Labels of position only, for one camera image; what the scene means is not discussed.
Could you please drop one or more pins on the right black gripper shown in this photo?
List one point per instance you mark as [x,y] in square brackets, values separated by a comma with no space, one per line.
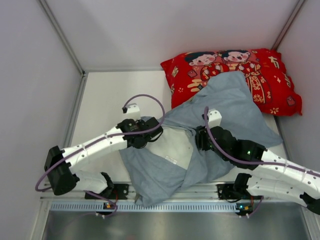
[200,139]

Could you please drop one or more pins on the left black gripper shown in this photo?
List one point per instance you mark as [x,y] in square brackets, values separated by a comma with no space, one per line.
[155,129]

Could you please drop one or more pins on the white pillow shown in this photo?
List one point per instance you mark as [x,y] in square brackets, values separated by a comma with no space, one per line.
[174,145]

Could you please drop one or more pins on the green beige patchwork pillowcase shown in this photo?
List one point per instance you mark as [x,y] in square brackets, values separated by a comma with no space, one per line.
[156,179]

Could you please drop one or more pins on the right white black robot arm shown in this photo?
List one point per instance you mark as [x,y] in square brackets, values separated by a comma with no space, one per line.
[264,173]

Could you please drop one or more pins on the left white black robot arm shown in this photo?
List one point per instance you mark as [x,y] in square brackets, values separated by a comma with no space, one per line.
[63,167]

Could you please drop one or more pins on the red cartoon couple pillow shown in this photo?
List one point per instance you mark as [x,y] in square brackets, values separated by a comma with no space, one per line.
[265,74]

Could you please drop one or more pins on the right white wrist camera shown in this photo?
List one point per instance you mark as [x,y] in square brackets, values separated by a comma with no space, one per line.
[214,118]

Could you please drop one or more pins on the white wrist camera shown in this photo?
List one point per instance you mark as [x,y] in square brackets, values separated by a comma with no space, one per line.
[131,111]
[214,118]

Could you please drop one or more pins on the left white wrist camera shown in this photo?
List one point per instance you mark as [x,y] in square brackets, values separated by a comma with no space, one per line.
[131,111]

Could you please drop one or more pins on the aluminium mounting rail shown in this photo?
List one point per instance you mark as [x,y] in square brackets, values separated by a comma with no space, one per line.
[200,193]

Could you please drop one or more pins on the right black base bracket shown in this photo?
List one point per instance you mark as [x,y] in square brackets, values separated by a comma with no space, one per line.
[227,192]

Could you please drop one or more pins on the black base bracket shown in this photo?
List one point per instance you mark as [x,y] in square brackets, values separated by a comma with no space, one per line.
[227,192]
[118,192]

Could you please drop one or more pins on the left black base bracket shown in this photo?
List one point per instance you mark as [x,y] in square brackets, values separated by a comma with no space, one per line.
[118,192]

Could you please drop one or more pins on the slotted grey cable duct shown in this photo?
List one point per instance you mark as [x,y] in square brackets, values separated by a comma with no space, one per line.
[166,207]

